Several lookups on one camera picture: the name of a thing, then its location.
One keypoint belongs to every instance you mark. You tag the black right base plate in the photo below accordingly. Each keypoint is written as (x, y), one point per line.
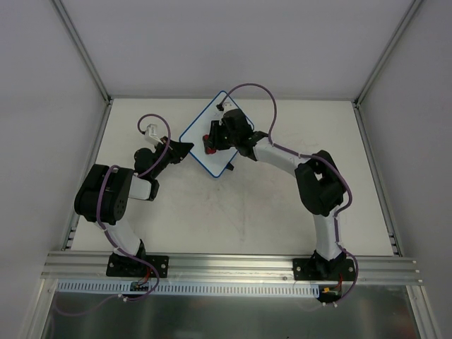
(304, 269)

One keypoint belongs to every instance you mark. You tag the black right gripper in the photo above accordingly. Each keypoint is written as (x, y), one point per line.
(217, 134)

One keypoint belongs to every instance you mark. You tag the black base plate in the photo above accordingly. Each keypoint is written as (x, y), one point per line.
(304, 269)
(125, 267)

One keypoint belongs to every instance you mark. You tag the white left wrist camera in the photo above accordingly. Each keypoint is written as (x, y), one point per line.
(151, 136)

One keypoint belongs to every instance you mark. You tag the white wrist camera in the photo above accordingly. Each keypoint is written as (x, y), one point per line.
(225, 106)
(151, 136)

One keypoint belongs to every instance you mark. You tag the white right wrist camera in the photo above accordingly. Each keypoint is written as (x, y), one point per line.
(225, 106)

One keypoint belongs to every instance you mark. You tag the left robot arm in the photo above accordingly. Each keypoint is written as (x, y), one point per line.
(106, 191)

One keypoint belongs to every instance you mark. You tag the red bone-shaped eraser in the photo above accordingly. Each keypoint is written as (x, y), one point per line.
(209, 147)

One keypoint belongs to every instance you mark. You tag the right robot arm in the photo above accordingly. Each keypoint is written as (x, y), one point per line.
(320, 189)

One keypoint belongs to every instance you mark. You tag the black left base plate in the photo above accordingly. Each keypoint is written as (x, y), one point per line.
(125, 267)

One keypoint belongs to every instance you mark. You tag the blue framed whiteboard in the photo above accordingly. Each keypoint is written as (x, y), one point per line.
(215, 164)

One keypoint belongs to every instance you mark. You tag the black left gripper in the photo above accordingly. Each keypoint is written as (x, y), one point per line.
(173, 151)

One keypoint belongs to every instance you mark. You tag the white slotted cable duct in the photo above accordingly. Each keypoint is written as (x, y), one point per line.
(190, 288)

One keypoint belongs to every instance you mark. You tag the aluminium mounting rail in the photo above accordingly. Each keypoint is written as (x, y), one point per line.
(232, 268)

